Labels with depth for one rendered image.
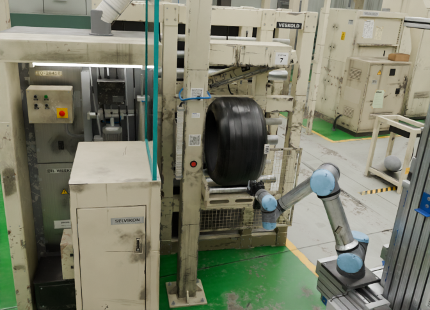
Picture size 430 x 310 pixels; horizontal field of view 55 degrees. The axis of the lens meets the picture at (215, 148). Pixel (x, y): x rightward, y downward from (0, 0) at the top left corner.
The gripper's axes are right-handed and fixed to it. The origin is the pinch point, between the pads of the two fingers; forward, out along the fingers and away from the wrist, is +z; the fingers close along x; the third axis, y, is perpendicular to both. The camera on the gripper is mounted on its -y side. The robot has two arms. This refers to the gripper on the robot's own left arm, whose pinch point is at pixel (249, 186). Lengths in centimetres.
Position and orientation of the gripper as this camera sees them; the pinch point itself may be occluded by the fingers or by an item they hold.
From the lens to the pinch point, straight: 251.1
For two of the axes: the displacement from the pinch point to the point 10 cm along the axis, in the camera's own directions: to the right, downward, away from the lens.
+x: -9.7, 0.2, -2.3
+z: -2.2, -2.3, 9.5
